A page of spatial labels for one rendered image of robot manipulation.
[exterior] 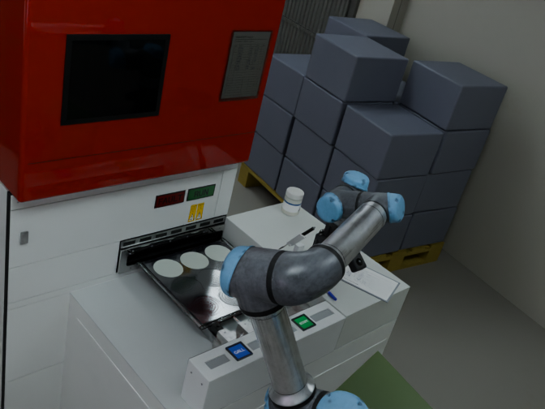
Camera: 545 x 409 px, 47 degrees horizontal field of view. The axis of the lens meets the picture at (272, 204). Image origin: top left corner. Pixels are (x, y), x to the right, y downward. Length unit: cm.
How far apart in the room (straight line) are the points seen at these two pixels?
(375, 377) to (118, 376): 75
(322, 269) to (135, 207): 92
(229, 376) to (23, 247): 70
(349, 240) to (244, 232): 93
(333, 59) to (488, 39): 110
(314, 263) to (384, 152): 229
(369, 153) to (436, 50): 130
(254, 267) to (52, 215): 78
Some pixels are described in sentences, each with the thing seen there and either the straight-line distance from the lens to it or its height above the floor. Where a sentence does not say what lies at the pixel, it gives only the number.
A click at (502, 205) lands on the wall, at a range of 438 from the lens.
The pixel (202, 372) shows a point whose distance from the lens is 172.
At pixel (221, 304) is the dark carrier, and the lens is 204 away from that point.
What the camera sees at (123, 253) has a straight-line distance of 214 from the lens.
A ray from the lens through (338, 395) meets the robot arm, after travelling 156.
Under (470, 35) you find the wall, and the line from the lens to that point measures 452.
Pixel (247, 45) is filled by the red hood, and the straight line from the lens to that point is 198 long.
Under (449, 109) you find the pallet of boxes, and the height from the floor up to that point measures 113.
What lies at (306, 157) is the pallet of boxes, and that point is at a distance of 409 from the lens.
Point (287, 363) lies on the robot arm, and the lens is 150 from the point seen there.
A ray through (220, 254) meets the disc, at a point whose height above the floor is 90.
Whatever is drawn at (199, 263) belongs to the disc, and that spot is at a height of 90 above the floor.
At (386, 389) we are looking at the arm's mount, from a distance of 177.
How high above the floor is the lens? 216
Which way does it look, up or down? 28 degrees down
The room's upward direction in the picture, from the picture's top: 15 degrees clockwise
